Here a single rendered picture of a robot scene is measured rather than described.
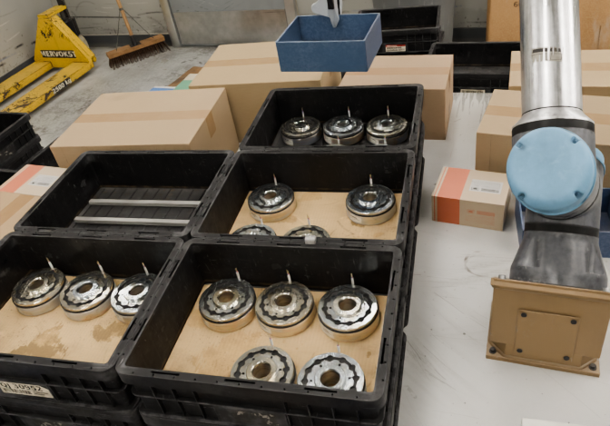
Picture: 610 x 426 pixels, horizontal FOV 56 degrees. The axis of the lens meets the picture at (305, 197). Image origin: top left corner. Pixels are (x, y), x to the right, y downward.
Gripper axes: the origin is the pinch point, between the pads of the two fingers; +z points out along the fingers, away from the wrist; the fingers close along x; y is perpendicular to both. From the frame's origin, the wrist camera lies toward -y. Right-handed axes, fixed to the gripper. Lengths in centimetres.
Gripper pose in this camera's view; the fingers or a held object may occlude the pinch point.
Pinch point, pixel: (338, 21)
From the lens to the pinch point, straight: 138.4
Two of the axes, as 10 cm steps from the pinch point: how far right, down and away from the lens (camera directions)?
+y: -9.3, -0.9, 3.5
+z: 1.2, 8.3, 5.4
